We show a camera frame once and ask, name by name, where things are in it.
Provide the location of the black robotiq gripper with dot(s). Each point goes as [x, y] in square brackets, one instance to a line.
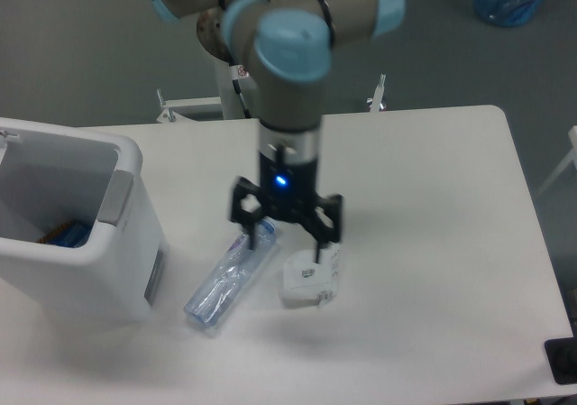
[288, 193]

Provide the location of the white push-lid trash can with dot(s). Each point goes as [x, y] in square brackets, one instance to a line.
[52, 174]

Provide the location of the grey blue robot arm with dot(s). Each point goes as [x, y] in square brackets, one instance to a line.
[287, 46]

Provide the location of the blue item inside trash can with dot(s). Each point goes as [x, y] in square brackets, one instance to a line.
[71, 234]

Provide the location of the white face mask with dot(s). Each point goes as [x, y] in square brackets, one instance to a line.
[301, 282]

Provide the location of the clear plastic water bottle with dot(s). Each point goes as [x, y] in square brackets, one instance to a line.
[216, 297]

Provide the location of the black device at table edge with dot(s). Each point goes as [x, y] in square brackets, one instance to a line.
[561, 355]

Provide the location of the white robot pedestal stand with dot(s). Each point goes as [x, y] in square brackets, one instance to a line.
[178, 65]

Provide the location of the white frame at right edge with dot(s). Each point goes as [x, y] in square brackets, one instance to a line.
[568, 161]

